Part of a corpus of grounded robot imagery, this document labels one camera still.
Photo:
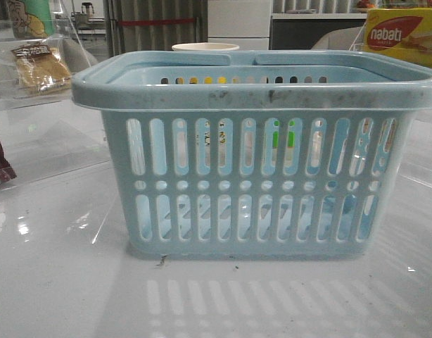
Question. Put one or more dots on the packaged bread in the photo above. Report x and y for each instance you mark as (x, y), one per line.
(34, 67)

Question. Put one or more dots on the light blue plastic basket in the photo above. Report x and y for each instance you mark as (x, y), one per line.
(256, 154)

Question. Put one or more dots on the white paper cup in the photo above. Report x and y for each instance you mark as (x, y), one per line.
(205, 46)

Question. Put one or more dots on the white drawer cabinet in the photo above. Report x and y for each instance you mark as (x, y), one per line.
(244, 23)

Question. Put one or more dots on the clear acrylic shelf left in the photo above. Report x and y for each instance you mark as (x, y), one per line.
(46, 136)

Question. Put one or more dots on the green cartoon snack bag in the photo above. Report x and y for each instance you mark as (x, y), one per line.
(30, 19)

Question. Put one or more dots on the yellow nabati wafer box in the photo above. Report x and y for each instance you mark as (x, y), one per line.
(410, 20)

